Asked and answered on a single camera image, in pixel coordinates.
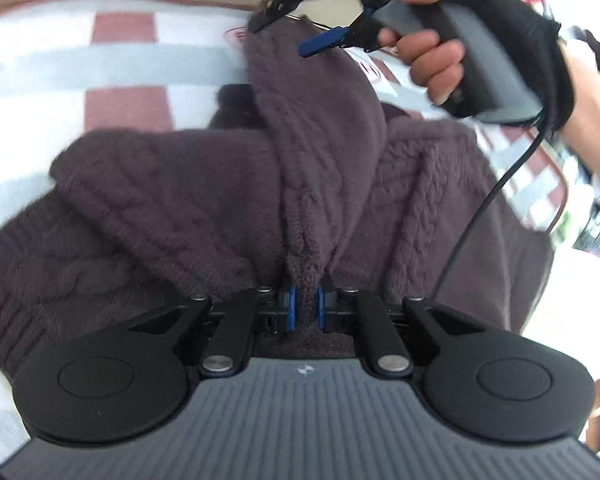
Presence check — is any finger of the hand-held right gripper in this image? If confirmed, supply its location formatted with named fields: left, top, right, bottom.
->
left=298, top=24, right=378, bottom=59
left=250, top=0, right=306, bottom=33

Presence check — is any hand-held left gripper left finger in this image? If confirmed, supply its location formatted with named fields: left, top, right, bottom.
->
left=127, top=282, right=298, bottom=378

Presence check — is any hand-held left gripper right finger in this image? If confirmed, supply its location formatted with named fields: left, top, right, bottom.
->
left=315, top=284, right=486, bottom=378

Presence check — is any brown knit sweater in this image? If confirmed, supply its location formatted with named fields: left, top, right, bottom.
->
left=0, top=15, right=556, bottom=378

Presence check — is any person's right forearm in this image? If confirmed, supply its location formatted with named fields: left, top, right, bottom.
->
left=557, top=35, right=600, bottom=211

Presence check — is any person's right hand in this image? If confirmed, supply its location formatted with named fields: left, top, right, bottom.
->
left=325, top=0, right=576, bottom=133

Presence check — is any checked printed rug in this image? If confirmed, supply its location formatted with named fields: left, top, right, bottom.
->
left=0, top=0, right=571, bottom=466

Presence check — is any black cable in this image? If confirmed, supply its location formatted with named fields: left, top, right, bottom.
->
left=430, top=110, right=551, bottom=303

